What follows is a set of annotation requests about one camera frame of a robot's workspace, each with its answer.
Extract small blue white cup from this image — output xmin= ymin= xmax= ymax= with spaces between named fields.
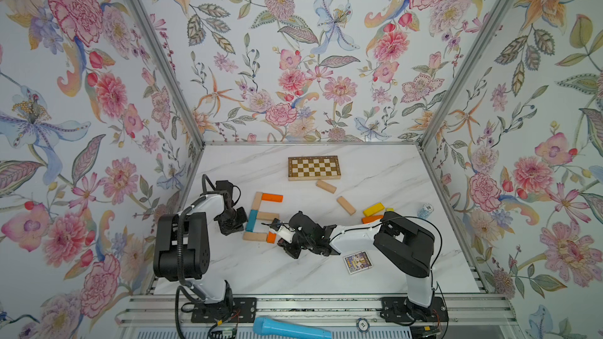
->
xmin=417 ymin=203 xmax=434 ymax=220

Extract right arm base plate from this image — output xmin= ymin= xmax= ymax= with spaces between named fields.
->
xmin=380 ymin=297 xmax=449 ymax=326

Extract orange block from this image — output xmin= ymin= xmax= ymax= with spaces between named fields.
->
xmin=262 ymin=193 xmax=284 ymax=202
xmin=362 ymin=215 xmax=383 ymax=224
xmin=266 ymin=232 xmax=276 ymax=244

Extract orange block front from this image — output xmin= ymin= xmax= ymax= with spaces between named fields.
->
xmin=266 ymin=232 xmax=276 ymax=244

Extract playing card box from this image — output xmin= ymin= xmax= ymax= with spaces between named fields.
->
xmin=343 ymin=251 xmax=373 ymax=275

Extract blue microphone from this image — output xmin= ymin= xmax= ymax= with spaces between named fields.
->
xmin=253 ymin=317 xmax=333 ymax=339

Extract natural block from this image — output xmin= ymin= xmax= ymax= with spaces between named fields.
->
xmin=337 ymin=196 xmax=356 ymax=215
xmin=257 ymin=212 xmax=280 ymax=222
xmin=316 ymin=180 xmax=337 ymax=194
xmin=251 ymin=191 xmax=263 ymax=211
xmin=243 ymin=232 xmax=268 ymax=243

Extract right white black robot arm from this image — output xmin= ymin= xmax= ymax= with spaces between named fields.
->
xmin=268 ymin=211 xmax=449 ymax=326

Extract wooden chessboard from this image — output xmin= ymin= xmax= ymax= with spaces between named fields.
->
xmin=287 ymin=155 xmax=342 ymax=181

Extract teal wooden block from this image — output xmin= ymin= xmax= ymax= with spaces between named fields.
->
xmin=245 ymin=210 xmax=258 ymax=232

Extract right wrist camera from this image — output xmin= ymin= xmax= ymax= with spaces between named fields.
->
xmin=269 ymin=219 xmax=295 ymax=244

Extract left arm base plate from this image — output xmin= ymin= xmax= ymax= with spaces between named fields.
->
xmin=191 ymin=298 xmax=258 ymax=324

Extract aluminium front rail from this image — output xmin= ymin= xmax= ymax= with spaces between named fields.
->
xmin=116 ymin=293 xmax=517 ymax=327

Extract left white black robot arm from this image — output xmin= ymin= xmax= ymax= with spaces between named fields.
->
xmin=153 ymin=179 xmax=247 ymax=307

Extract yellow block upper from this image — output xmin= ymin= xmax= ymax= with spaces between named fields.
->
xmin=363 ymin=202 xmax=386 ymax=218

